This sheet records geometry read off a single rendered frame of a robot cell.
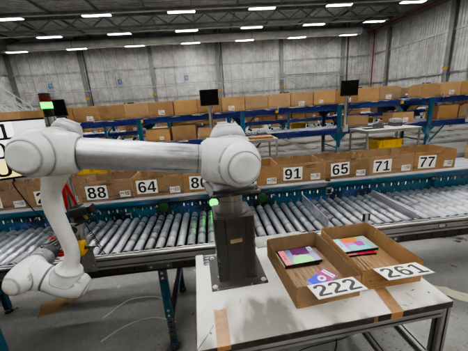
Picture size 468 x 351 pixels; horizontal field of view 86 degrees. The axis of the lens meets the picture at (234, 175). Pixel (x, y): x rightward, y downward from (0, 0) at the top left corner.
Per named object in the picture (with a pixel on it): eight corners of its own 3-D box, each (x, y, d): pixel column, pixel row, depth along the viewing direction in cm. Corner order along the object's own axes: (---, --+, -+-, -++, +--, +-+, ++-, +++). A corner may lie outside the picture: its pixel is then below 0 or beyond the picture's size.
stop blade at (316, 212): (327, 231, 163) (327, 219, 160) (301, 205, 207) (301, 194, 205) (328, 231, 163) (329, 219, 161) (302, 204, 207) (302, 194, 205)
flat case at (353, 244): (378, 250, 132) (378, 247, 131) (344, 255, 129) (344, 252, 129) (362, 237, 144) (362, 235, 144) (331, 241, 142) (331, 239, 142)
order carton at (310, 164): (278, 184, 209) (278, 165, 204) (270, 175, 237) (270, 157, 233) (324, 180, 212) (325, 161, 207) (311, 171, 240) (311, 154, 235)
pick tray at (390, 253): (361, 291, 107) (363, 271, 104) (320, 244, 144) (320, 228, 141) (422, 281, 110) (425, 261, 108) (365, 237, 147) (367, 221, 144)
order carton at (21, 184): (-24, 214, 192) (-31, 193, 187) (6, 200, 220) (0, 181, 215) (30, 208, 194) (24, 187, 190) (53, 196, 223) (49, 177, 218)
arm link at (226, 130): (242, 167, 121) (241, 120, 115) (253, 177, 104) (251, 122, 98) (209, 170, 118) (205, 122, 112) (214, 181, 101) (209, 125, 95)
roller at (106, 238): (87, 263, 150) (85, 256, 148) (118, 224, 200) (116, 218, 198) (96, 262, 150) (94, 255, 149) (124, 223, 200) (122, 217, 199)
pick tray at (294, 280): (296, 309, 100) (296, 288, 97) (266, 255, 137) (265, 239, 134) (361, 295, 105) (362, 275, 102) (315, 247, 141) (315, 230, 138)
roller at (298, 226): (301, 239, 159) (301, 232, 158) (278, 207, 209) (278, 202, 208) (308, 238, 160) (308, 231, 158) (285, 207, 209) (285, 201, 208)
